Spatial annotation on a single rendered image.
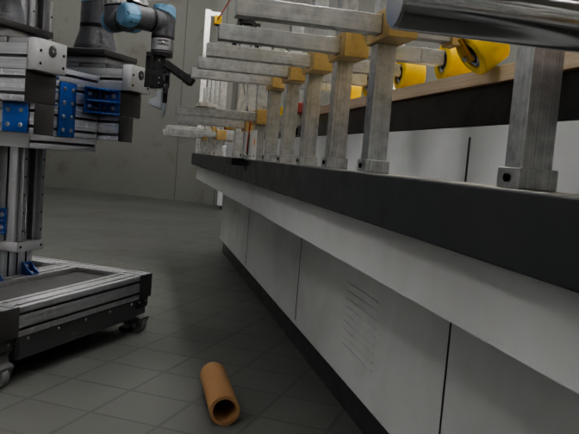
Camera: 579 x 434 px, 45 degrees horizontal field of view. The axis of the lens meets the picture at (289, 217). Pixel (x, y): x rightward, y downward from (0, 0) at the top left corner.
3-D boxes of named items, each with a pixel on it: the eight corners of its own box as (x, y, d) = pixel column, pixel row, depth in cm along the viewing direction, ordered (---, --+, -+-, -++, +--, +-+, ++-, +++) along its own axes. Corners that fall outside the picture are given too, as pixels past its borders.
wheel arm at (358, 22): (236, 15, 109) (237, -5, 109) (233, 18, 112) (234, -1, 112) (451, 41, 117) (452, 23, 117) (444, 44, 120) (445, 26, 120)
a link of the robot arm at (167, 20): (146, 3, 228) (168, 9, 234) (144, 37, 229) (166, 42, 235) (159, 1, 223) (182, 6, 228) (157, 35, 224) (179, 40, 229)
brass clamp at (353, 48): (340, 55, 135) (343, 28, 135) (323, 63, 149) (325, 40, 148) (370, 58, 137) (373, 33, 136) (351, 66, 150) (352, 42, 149)
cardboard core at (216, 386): (210, 395, 182) (201, 362, 211) (208, 425, 183) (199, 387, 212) (240, 396, 184) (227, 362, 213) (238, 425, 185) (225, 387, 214)
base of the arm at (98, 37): (64, 48, 249) (65, 20, 248) (89, 55, 263) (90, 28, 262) (101, 49, 244) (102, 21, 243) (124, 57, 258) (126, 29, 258)
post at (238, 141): (233, 157, 291) (240, 47, 287) (231, 157, 296) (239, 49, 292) (243, 158, 292) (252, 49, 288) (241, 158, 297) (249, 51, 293)
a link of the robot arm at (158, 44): (173, 42, 234) (175, 39, 226) (172, 56, 234) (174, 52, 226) (151, 40, 232) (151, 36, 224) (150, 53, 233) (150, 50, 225)
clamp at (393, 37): (384, 35, 111) (388, 3, 111) (358, 47, 124) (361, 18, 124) (420, 40, 112) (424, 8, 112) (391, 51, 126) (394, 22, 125)
